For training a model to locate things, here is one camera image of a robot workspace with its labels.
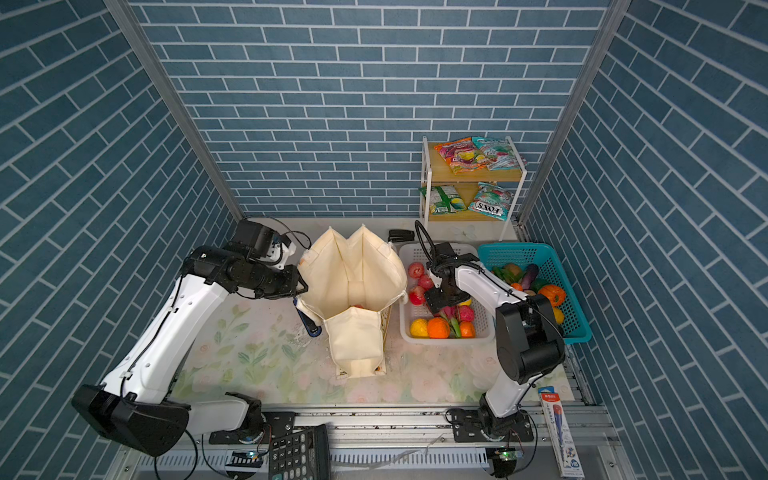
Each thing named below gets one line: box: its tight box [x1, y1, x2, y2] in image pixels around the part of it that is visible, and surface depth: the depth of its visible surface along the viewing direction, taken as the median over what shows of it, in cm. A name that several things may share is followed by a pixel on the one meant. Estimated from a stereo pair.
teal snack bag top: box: [471, 136, 528, 171], surface depth 92 cm
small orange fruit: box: [460, 321, 476, 339], surface depth 87 cm
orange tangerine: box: [427, 317, 450, 339], surface depth 84 cm
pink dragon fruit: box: [440, 305, 475, 338], surface depth 90 cm
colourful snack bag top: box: [434, 137, 488, 175], surface depth 91 cm
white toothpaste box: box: [538, 386, 585, 479], surface depth 73 cm
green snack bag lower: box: [419, 185, 467, 215], surface depth 104 cm
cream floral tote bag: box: [295, 224, 409, 379], surface depth 82 cm
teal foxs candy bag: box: [468, 182, 514, 221], surface depth 104 cm
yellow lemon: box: [410, 318, 429, 338], surface depth 87 cm
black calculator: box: [268, 424, 331, 480], surface depth 69 cm
